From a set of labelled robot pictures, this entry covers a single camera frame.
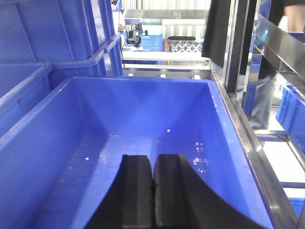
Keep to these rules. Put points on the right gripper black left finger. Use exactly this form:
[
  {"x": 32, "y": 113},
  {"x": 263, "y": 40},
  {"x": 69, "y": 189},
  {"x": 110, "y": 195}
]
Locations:
[{"x": 128, "y": 204}]

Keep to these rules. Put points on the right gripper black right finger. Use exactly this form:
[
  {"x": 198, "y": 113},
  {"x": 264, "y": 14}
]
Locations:
[{"x": 184, "y": 201}]

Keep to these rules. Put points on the front right blue bin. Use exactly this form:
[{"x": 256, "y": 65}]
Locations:
[{"x": 58, "y": 161}]

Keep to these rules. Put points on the blue bin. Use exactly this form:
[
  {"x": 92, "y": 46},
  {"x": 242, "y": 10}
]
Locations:
[
  {"x": 22, "y": 87},
  {"x": 58, "y": 161},
  {"x": 60, "y": 31}
]

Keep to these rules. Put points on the front left blue bin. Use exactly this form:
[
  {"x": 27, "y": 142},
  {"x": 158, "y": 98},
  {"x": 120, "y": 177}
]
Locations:
[{"x": 22, "y": 87}]

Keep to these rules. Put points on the rear left blue bin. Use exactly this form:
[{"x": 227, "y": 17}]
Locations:
[{"x": 60, "y": 31}]

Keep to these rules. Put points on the person in jeans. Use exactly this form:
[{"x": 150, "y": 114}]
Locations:
[{"x": 294, "y": 10}]

